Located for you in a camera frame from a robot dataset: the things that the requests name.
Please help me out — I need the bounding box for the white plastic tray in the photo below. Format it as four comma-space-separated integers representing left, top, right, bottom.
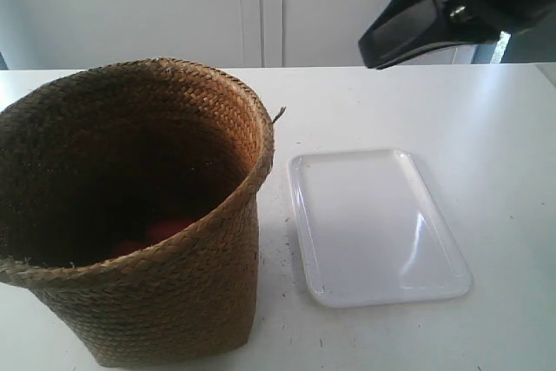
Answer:
288, 149, 473, 308

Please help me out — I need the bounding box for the red object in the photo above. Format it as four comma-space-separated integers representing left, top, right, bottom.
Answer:
144, 218, 194, 245

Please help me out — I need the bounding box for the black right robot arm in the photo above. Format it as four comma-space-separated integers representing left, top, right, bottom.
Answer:
358, 0, 555, 70

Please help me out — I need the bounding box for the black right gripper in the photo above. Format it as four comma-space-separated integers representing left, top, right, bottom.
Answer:
358, 0, 500, 70

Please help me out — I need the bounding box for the brown woven basket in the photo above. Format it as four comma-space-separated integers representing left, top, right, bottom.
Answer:
1, 58, 275, 368

